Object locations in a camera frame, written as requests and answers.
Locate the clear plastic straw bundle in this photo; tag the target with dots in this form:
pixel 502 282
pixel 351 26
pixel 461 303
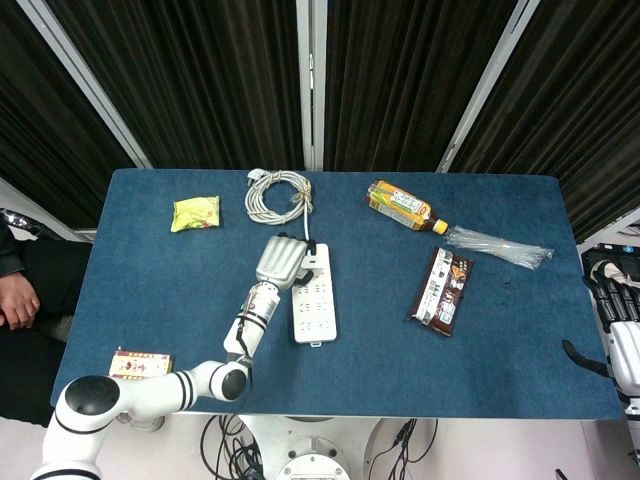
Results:
pixel 500 247

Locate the black pleated curtain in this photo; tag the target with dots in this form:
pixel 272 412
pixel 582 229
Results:
pixel 400 80
pixel 575 100
pixel 200 80
pixel 40 125

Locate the seated person in black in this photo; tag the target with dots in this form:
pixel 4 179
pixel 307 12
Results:
pixel 30 370

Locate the white frame post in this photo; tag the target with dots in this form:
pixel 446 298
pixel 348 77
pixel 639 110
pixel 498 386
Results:
pixel 85 82
pixel 490 85
pixel 311 85

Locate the chrome chair armrest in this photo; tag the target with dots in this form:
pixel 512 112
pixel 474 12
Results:
pixel 20 220

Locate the yellow green snack packet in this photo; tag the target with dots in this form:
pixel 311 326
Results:
pixel 195 214

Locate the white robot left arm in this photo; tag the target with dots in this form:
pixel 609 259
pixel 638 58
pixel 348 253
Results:
pixel 150 390

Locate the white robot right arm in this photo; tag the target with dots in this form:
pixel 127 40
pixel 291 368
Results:
pixel 632 420

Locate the blue table cloth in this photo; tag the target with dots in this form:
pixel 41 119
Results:
pixel 375 370

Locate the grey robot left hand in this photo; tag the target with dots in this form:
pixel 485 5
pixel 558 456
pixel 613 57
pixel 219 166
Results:
pixel 280 260

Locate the dark object at left edge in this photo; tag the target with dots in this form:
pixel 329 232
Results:
pixel 140 365

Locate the white plug adapter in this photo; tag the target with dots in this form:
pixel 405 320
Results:
pixel 310 261

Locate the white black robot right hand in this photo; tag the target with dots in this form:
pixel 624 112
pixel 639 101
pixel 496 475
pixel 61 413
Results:
pixel 625 350

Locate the brown snack package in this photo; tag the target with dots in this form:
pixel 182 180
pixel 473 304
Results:
pixel 442 295

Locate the white power strip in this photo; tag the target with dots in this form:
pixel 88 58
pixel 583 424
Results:
pixel 317 310

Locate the white frame rail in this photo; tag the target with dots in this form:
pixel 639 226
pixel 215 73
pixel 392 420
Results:
pixel 40 212
pixel 610 225

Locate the tea bottle yellow cap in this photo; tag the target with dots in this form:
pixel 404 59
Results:
pixel 400 205

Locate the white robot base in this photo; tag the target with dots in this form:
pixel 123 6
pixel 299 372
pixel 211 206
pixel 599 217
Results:
pixel 310 440

